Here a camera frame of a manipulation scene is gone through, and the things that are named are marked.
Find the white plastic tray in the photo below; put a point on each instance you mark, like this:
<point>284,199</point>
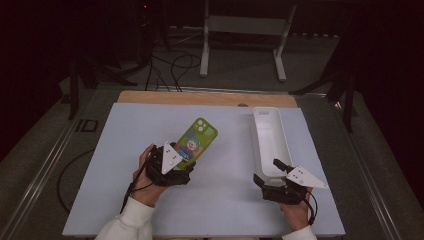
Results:
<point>270,140</point>

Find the green phone case clown print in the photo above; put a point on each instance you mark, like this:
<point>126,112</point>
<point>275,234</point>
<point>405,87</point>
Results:
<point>197,135</point>

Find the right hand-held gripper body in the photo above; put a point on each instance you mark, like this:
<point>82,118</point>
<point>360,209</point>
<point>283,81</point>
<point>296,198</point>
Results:
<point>293,186</point>

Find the metal floor rail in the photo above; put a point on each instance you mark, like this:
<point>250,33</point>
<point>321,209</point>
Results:
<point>370,180</point>
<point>216,89</point>
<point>43,170</point>

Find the person's right hand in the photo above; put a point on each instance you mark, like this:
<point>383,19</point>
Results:
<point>296,213</point>

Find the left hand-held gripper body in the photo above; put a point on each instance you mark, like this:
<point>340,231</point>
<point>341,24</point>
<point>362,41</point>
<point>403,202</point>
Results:
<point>170,160</point>

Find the black tripod stand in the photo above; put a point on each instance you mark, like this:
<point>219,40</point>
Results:
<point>73,100</point>
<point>348,110</point>

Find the pale blue table mat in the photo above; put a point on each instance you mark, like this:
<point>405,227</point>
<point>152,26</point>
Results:
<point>216,203</point>

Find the person's left hand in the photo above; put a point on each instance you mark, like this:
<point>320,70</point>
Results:
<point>141,186</point>

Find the white metal stand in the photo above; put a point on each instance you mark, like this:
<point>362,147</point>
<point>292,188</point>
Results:
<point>246,25</point>

